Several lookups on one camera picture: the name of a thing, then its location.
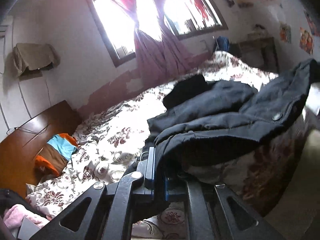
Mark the colourful wall sticker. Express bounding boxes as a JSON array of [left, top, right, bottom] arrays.
[[279, 23, 291, 43], [299, 28, 313, 55]]

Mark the dark framed window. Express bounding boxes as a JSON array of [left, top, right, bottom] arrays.
[[86, 0, 228, 67]]

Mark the black puffer jacket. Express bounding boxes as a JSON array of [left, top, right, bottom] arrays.
[[125, 58, 320, 218]]

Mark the brown wooden headboard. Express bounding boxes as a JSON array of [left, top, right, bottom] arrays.
[[0, 101, 82, 198]]

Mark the purple window curtain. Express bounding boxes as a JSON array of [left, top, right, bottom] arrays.
[[111, 0, 192, 87]]

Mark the orange blue brown pillow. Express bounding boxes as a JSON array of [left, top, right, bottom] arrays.
[[34, 133, 78, 177]]

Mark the wooden desk with shelves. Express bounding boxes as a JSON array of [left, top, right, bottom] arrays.
[[238, 37, 280, 74]]

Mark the pink fluffy cloth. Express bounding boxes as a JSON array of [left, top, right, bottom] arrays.
[[3, 204, 49, 238]]

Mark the blue backpack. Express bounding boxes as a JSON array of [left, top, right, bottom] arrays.
[[214, 36, 229, 52]]

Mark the red garment outside window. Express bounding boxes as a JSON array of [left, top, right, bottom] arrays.
[[193, 0, 209, 21]]

